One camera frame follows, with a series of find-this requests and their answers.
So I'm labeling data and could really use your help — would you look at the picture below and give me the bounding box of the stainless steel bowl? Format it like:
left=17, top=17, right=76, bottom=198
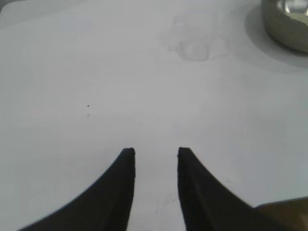
left=260, top=0, right=308, bottom=54

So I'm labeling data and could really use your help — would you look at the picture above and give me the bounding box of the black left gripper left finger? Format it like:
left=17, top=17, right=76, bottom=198
left=17, top=147, right=136, bottom=231

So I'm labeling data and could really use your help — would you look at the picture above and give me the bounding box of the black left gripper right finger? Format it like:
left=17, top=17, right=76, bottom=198
left=177, top=146, right=290, bottom=231

